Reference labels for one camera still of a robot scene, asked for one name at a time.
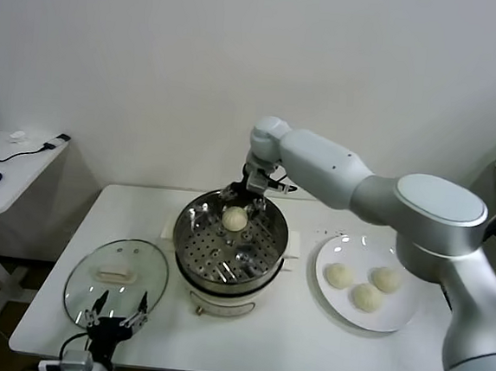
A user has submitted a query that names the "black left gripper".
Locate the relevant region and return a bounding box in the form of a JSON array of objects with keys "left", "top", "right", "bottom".
[{"left": 81, "top": 286, "right": 150, "bottom": 362}]

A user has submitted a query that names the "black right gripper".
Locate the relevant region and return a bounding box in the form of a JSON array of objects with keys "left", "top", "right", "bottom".
[{"left": 217, "top": 161, "right": 273, "bottom": 219}]

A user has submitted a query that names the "white steamed baozi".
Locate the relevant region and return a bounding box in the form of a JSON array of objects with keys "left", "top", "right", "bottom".
[
  {"left": 348, "top": 282, "right": 385, "bottom": 315},
  {"left": 368, "top": 265, "right": 405, "bottom": 294},
  {"left": 220, "top": 204, "right": 249, "bottom": 234},
  {"left": 324, "top": 261, "right": 357, "bottom": 291}
]

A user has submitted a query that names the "round glass pot lid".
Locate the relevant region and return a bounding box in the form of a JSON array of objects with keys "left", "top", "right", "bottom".
[{"left": 61, "top": 233, "right": 172, "bottom": 335}]

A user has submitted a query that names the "stainless steel steamer basket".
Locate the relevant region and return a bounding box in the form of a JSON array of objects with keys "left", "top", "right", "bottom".
[{"left": 167, "top": 183, "right": 293, "bottom": 293}]

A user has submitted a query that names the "white electric cooker base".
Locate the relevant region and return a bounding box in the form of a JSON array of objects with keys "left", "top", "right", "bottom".
[{"left": 152, "top": 213, "right": 305, "bottom": 325}]

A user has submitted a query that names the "white round plate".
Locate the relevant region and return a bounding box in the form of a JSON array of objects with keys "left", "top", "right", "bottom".
[{"left": 308, "top": 232, "right": 426, "bottom": 336}]

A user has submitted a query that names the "white side desk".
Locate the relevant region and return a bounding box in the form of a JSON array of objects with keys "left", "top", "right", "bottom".
[{"left": 0, "top": 129, "right": 74, "bottom": 335}]

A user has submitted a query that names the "small white case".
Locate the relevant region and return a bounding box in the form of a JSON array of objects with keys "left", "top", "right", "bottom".
[{"left": 7, "top": 128, "right": 29, "bottom": 146}]

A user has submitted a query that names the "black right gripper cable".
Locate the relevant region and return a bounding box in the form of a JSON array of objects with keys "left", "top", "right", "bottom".
[{"left": 264, "top": 173, "right": 299, "bottom": 195}]

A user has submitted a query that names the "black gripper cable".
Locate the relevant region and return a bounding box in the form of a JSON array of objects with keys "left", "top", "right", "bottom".
[
  {"left": 61, "top": 329, "right": 91, "bottom": 355},
  {"left": 264, "top": 173, "right": 299, "bottom": 195}
]

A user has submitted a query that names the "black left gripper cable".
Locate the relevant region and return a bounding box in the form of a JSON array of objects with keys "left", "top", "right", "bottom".
[{"left": 61, "top": 329, "right": 91, "bottom": 355}]

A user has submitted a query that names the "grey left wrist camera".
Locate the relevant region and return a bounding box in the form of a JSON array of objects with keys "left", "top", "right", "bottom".
[{"left": 38, "top": 346, "right": 96, "bottom": 371}]

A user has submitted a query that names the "black desk cable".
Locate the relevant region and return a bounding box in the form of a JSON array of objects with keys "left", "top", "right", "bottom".
[{"left": 0, "top": 139, "right": 58, "bottom": 169}]

